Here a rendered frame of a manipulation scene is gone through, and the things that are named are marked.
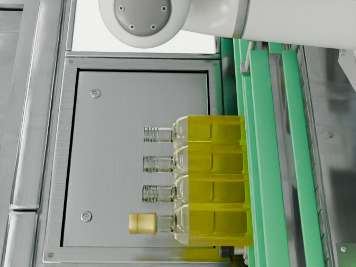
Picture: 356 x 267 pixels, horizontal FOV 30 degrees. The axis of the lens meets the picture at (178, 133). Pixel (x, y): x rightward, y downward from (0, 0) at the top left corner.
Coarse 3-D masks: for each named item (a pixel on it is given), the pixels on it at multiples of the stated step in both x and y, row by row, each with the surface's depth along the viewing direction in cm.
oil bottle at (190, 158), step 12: (192, 144) 115; (180, 156) 113; (192, 156) 113; (204, 156) 113; (216, 156) 113; (228, 156) 113; (240, 156) 113; (180, 168) 112; (192, 168) 112; (204, 168) 112; (216, 168) 112; (228, 168) 112; (240, 168) 112
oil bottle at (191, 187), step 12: (180, 180) 111; (192, 180) 111; (204, 180) 111; (216, 180) 111; (228, 180) 111; (240, 180) 111; (180, 192) 110; (192, 192) 109; (204, 192) 110; (216, 192) 110; (228, 192) 110; (240, 192) 110; (180, 204) 110
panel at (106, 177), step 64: (64, 64) 141; (128, 64) 142; (192, 64) 143; (64, 128) 133; (128, 128) 134; (64, 192) 125; (128, 192) 126; (64, 256) 118; (128, 256) 118; (192, 256) 119
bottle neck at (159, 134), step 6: (144, 132) 117; (150, 132) 117; (156, 132) 117; (162, 132) 117; (168, 132) 117; (144, 138) 117; (150, 138) 117; (156, 138) 117; (162, 138) 117; (168, 138) 117
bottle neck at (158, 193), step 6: (144, 186) 111; (150, 186) 111; (156, 186) 112; (162, 186) 112; (168, 186) 112; (144, 192) 111; (150, 192) 111; (156, 192) 111; (162, 192) 111; (168, 192) 111; (144, 198) 111; (150, 198) 111; (156, 198) 111; (162, 198) 111; (168, 198) 111
